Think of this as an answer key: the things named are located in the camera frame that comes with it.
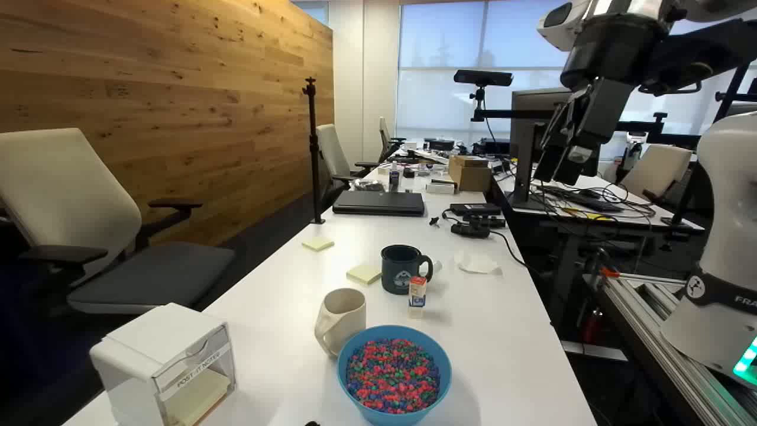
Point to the aluminium rail frame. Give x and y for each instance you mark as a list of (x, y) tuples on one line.
[(671, 347)]

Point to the colourful beads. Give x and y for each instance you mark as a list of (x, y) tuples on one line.
[(394, 374)]

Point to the black tripod pole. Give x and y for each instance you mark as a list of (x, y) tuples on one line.
[(313, 149)]

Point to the white office chair grey seat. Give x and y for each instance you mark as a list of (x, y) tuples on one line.
[(63, 189)]

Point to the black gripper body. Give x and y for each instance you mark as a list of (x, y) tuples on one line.
[(619, 50)]

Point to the yellow sticky note pad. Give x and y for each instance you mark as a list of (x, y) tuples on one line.
[(317, 245), (363, 273)]

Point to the white round lid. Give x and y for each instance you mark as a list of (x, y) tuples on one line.
[(478, 263)]

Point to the black horizontal camera boom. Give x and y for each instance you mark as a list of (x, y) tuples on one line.
[(498, 114)]

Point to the beige office chair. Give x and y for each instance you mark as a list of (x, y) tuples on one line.
[(657, 169)]

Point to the dark drink can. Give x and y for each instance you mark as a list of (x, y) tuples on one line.
[(394, 180)]

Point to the black bar camera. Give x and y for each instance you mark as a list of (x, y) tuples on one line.
[(483, 76)]

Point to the light grey office chair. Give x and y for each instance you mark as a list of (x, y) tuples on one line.
[(333, 155)]

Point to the white dispenser box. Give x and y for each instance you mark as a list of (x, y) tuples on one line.
[(151, 338)]

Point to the cream ceramic mug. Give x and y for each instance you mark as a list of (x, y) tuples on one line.
[(345, 316)]

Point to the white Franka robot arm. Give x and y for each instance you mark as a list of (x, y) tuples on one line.
[(725, 238)]

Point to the black laptop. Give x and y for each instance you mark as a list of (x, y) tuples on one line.
[(380, 203)]

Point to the grey computer monitor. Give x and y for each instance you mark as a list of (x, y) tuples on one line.
[(525, 127)]

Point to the black cluttered desk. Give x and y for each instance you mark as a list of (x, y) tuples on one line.
[(600, 227)]

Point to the yellow sticky notes stack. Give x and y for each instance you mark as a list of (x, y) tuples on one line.
[(197, 396)]

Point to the blue bowl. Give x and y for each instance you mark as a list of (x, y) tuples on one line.
[(394, 419)]

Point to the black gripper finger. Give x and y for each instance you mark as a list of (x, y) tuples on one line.
[(607, 114), (560, 143)]

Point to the cardboard box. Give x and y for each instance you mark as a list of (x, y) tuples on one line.
[(469, 174)]

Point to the dark blue speckled mug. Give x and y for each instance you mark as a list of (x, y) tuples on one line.
[(401, 273)]

